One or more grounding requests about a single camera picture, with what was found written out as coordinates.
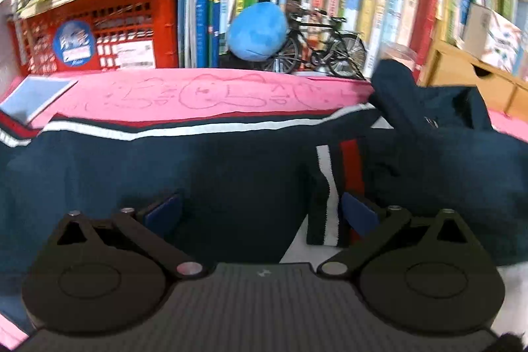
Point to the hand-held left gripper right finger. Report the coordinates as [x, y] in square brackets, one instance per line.
[359, 216]

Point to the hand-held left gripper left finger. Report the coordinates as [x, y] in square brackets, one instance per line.
[163, 214]

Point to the navy and white jacket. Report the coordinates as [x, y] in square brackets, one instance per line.
[123, 170]

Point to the miniature bicycle model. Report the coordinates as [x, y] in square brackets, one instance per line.
[348, 53]

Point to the translucent plastic cup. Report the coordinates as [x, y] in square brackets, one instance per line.
[398, 55]

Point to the light blue booklet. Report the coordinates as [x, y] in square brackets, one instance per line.
[33, 98]

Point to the wooden drawer organizer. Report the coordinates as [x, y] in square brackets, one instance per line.
[449, 67]

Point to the red plastic crate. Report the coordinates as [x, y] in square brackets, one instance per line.
[136, 14]

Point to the blue plush ball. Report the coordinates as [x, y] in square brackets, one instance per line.
[255, 30]

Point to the printed cardboard box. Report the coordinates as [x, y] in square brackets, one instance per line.
[491, 34]

